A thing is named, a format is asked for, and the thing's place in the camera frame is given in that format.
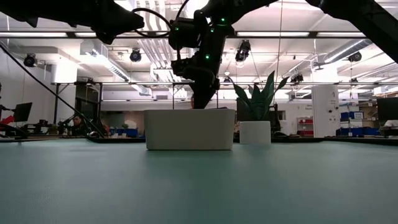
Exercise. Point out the white plastic storage bin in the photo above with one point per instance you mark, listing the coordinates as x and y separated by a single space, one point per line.
189 129

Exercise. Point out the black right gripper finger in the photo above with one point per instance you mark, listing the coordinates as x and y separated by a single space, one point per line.
209 96
199 98

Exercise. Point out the black overhead frame crossbar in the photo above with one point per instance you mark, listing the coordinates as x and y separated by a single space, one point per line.
312 34

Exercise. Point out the shelf with red bins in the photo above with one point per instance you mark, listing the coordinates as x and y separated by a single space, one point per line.
306 132

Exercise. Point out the black framed enclosure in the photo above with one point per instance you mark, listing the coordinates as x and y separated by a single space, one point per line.
87 105

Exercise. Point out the cluttered background workbench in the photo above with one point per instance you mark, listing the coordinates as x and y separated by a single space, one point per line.
40 128

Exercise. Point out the black monitor behind plant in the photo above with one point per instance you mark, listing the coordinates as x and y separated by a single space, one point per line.
241 113

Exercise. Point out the person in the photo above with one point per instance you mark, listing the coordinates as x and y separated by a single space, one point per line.
77 124
192 104

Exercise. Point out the black ceiling spotlight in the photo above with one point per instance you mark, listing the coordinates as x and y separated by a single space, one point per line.
29 60
135 55
354 56
297 77
242 51

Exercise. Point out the large black monitor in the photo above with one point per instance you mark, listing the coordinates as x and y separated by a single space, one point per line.
388 109

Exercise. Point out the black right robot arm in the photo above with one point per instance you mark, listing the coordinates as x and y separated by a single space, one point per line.
357 15

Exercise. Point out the small black tilted monitor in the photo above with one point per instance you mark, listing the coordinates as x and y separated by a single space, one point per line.
23 112

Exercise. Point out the grey slanted ceiling duct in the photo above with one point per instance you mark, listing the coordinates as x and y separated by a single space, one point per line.
348 49

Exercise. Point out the white room pillar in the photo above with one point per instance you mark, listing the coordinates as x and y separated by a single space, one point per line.
325 109

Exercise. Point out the white LED light strip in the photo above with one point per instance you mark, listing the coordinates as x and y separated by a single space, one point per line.
85 34
335 34
273 34
31 34

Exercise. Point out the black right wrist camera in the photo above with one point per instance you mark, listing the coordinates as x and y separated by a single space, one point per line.
185 34

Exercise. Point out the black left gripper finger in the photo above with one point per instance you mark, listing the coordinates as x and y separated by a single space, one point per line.
122 12
121 27

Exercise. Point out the white cylindrical plant pot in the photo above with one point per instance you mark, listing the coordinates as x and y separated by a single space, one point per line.
255 133

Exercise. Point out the long blue storage bin row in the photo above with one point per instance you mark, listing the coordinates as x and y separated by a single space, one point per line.
354 131

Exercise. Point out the blue crate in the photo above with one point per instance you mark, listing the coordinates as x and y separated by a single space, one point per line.
130 132

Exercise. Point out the green snake plant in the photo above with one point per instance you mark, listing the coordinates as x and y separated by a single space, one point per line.
259 105

